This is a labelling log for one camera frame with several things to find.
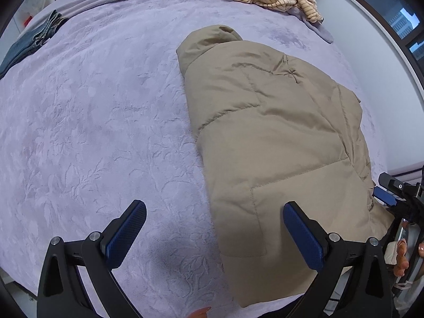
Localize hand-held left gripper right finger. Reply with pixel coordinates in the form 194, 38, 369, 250
282, 201, 395, 318

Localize beige puffer jacket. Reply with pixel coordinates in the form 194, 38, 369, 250
175, 25, 393, 310

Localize dark framed window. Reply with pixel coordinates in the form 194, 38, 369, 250
344, 0, 424, 70

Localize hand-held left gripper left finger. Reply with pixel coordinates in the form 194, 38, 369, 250
37, 200, 147, 318

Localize purple embossed bedspread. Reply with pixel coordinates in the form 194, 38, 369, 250
0, 0, 398, 318

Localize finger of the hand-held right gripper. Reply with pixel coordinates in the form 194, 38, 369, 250
378, 172, 424, 202
373, 186, 424, 227

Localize person's left hand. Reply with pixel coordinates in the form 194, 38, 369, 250
189, 306, 213, 318

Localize blue jeans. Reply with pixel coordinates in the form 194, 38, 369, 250
0, 10, 70, 77

